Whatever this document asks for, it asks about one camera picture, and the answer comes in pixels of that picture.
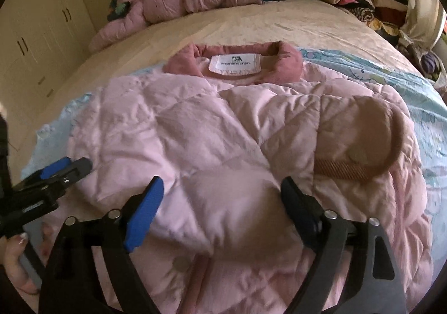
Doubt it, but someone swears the plastic bag with purple item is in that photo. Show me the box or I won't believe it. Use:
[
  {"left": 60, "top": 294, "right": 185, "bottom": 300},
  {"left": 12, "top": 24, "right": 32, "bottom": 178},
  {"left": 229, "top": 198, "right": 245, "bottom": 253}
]
[{"left": 407, "top": 43, "right": 446, "bottom": 91}]

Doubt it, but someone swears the cream wardrobe with handles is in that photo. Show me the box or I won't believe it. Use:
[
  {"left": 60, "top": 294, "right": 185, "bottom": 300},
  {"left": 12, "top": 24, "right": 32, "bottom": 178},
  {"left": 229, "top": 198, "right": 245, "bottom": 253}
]
[{"left": 1, "top": 0, "right": 95, "bottom": 130}]

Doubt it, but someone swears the cream window curtain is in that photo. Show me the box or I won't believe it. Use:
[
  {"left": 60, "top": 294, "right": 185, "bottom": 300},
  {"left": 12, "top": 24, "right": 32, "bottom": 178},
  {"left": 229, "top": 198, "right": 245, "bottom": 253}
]
[{"left": 400, "top": 0, "right": 446, "bottom": 49}]

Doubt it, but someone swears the pink quilted puffer jacket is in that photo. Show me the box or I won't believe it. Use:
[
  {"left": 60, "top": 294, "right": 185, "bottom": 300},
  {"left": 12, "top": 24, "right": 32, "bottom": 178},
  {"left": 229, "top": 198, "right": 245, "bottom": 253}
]
[{"left": 39, "top": 40, "right": 434, "bottom": 314}]

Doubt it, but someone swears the left hand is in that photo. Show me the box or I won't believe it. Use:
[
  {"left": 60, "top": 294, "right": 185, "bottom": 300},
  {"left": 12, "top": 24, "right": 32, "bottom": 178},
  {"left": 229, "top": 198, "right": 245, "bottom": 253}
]
[{"left": 1, "top": 232, "right": 39, "bottom": 298}]

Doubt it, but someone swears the light blue cartoon blanket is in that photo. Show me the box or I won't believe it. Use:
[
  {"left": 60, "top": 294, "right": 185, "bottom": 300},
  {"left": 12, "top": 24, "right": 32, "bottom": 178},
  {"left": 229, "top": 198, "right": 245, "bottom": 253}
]
[{"left": 20, "top": 48, "right": 446, "bottom": 271}]

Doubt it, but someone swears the cream bed sheet mattress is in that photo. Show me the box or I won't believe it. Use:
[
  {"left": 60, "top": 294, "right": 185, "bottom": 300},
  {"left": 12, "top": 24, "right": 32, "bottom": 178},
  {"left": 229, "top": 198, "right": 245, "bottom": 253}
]
[{"left": 7, "top": 0, "right": 419, "bottom": 182}]

